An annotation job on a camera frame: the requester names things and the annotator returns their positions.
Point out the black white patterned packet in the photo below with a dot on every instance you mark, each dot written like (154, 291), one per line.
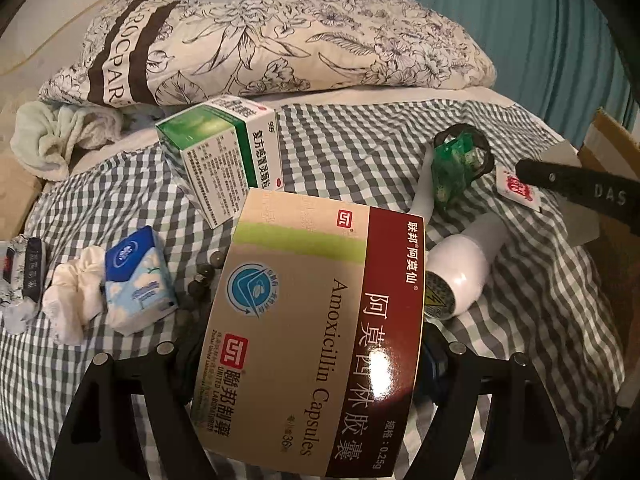
(22, 270)

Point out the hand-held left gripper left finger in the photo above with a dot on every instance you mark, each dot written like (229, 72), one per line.
(150, 375)

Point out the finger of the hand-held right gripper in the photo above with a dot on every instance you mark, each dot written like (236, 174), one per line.
(575, 185)

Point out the blue tissue pack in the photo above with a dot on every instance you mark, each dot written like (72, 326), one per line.
(137, 280)

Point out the gold maroon medicine box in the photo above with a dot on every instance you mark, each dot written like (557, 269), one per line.
(310, 320)

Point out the checkered blanket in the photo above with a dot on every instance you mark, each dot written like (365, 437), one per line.
(350, 135)

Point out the floral patterned pillow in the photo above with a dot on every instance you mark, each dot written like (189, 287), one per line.
(300, 45)

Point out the teal curtain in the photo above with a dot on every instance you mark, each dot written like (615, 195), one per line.
(500, 25)

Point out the cardboard box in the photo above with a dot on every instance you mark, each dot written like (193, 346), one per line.
(607, 145)

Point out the red white small packet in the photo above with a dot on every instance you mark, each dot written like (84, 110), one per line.
(520, 187)

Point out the green white medicine box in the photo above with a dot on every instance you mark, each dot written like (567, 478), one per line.
(210, 160)

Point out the mint green cloth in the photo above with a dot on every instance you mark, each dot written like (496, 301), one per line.
(50, 135)

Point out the white crumpled socks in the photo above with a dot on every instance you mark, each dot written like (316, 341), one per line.
(75, 295)

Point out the green sachet bag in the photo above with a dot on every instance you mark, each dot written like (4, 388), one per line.
(452, 160)

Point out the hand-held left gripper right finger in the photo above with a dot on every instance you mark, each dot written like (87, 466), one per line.
(437, 375)

